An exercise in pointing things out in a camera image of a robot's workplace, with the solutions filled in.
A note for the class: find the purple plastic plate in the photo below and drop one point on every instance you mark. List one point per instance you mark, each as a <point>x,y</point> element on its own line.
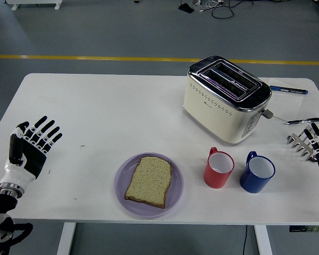
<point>175,191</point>

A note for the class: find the blue enamel mug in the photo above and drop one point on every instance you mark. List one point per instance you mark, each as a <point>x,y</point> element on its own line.
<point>251,183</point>

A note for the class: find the blue marker pen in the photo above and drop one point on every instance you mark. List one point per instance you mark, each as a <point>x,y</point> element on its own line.
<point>288,89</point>

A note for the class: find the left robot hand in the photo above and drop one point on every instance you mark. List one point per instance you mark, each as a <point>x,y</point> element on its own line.
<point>32,162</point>

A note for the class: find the cream and chrome toaster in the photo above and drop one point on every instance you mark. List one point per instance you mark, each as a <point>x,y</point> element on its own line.
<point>215,117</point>

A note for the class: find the black table control panel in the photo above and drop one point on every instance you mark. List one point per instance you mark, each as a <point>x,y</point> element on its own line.
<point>309,228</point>

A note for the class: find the white furniture base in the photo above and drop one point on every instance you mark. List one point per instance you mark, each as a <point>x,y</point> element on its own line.
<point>33,3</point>

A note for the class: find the bread slice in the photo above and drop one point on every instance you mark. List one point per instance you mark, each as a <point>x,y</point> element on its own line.
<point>149,183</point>

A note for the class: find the red enamel mug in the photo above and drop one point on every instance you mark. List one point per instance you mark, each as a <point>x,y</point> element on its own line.
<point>215,179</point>

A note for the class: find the yellow floor tape line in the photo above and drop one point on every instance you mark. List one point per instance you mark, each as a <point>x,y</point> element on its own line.
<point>95,58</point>

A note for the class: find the white paper sheet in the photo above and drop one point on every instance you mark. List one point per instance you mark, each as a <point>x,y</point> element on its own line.
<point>285,105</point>

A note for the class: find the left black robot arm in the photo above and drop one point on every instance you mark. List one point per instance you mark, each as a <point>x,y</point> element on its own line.
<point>1,207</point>

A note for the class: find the black ballpoint pen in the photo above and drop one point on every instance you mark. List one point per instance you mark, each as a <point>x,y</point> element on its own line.
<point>299,121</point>

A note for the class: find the metal toast rack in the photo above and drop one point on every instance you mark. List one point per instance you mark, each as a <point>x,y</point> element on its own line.
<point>295,141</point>

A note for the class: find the white table leg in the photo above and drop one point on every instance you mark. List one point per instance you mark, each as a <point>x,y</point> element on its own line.
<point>263,240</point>
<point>66,239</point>

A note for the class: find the black floor pedal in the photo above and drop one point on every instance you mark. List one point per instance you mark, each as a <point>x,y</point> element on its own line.
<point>186,8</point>

